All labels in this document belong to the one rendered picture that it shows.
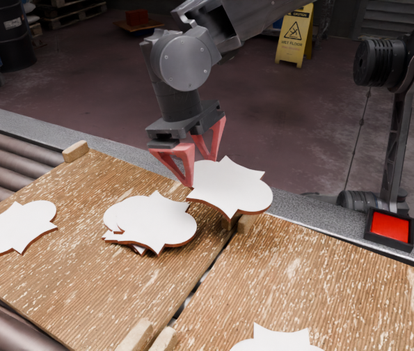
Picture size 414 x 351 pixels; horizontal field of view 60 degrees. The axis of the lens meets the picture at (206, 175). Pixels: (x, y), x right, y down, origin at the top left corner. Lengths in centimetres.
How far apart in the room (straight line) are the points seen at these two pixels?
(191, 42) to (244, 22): 9
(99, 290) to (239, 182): 26
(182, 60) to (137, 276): 33
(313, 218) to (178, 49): 43
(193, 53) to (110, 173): 43
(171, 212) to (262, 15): 33
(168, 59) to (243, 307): 34
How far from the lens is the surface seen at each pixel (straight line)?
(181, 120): 48
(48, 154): 91
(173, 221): 59
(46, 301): 58
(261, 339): 50
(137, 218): 60
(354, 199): 159
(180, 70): 39
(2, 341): 60
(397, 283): 62
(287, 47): 404
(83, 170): 79
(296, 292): 56
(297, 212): 70
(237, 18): 46
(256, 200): 51
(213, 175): 54
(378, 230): 70
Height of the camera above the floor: 138
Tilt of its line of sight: 37 degrees down
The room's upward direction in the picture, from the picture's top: straight up
